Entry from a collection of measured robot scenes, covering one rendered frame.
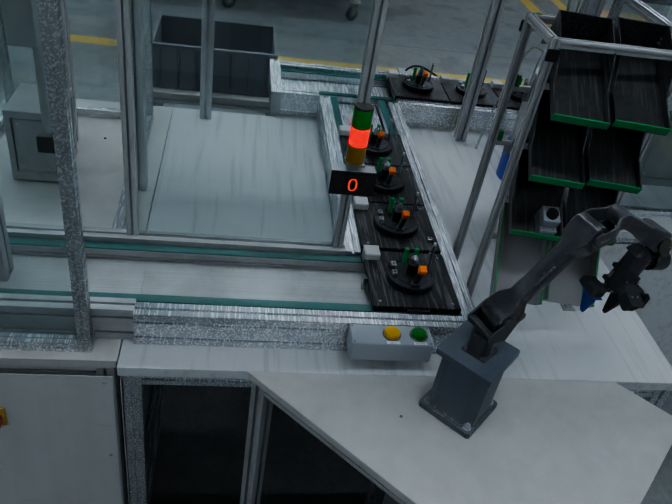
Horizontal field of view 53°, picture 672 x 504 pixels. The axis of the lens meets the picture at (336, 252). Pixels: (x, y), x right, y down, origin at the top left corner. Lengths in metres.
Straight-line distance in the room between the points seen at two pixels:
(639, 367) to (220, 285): 1.18
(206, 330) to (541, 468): 0.86
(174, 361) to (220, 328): 0.14
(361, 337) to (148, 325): 0.52
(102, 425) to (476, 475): 0.97
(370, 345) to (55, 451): 0.91
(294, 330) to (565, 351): 0.77
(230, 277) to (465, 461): 0.78
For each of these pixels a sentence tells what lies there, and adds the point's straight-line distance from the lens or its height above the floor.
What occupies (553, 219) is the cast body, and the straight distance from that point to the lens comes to 1.77.
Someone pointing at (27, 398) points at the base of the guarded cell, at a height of 0.71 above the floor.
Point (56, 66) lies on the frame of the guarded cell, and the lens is 1.35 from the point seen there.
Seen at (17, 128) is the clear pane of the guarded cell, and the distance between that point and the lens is 1.44.
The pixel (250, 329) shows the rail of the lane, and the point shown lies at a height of 0.92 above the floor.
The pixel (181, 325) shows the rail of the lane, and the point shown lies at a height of 0.93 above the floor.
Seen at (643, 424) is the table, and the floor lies 0.86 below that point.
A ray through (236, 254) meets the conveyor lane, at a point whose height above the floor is 0.95.
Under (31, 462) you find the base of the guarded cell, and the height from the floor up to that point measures 0.45.
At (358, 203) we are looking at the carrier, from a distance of 2.12.
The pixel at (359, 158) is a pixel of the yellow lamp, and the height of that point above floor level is 1.28.
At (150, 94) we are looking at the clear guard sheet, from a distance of 1.74.
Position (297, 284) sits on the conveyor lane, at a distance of 1.88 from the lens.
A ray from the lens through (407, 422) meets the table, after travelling 1.67.
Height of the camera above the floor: 2.12
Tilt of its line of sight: 37 degrees down
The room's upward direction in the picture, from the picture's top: 10 degrees clockwise
